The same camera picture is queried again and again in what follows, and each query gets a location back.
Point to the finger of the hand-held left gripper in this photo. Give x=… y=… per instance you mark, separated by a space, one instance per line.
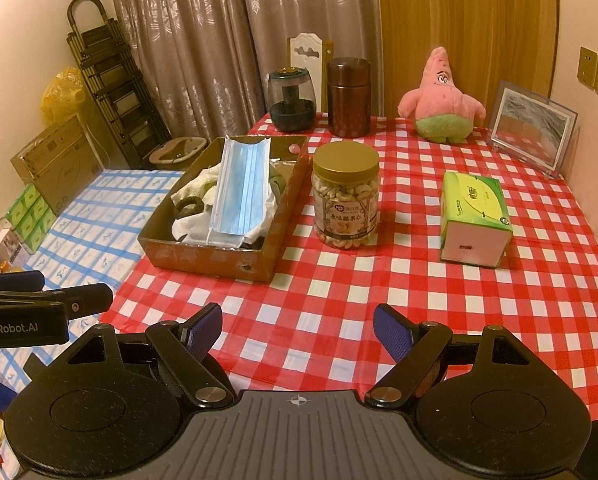
x=14 y=280
x=89 y=300

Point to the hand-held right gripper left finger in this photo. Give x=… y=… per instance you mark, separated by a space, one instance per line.
x=204 y=332

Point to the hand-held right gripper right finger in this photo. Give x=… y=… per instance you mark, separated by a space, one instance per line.
x=394 y=332

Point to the brown cardboard box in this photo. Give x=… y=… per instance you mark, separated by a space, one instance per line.
x=204 y=260

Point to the white cloth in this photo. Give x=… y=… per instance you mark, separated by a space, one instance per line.
x=194 y=232

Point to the blue face mask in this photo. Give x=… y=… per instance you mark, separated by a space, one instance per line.
x=241 y=190

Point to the cream knitted cloth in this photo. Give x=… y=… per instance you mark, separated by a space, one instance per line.
x=199 y=185

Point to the small white box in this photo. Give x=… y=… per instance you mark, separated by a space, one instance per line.
x=4 y=247

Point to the red checked tablecloth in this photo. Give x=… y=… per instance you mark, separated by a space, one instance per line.
x=379 y=270

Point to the stack of green boxes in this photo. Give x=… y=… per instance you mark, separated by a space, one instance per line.
x=29 y=215

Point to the blue checked tablecloth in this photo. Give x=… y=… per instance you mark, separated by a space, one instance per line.
x=94 y=220

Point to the cardboard carton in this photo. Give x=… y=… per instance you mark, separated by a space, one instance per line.
x=59 y=160

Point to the cashew jar with gold lid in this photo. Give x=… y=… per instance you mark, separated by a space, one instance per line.
x=346 y=210

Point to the green tissue box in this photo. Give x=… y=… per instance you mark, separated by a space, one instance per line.
x=471 y=200

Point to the brown basin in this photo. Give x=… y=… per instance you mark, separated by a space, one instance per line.
x=179 y=157

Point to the yellow plastic bag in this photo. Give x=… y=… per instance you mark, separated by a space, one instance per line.
x=61 y=100

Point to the black folding rack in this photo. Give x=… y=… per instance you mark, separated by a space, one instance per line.
x=119 y=95

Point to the pink starfish plush toy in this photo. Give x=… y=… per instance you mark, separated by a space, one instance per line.
x=441 y=105

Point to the glass jar with black base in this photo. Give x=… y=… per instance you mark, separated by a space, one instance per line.
x=291 y=115

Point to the brown canister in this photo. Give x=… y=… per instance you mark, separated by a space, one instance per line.
x=349 y=100

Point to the grey patterned curtain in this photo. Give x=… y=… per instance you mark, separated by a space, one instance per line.
x=179 y=35
x=319 y=0

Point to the white chair back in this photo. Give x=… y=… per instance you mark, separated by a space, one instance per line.
x=304 y=45

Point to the wooden door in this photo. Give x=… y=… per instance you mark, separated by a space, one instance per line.
x=479 y=10

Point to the clear picture frame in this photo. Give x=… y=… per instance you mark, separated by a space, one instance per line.
x=529 y=125

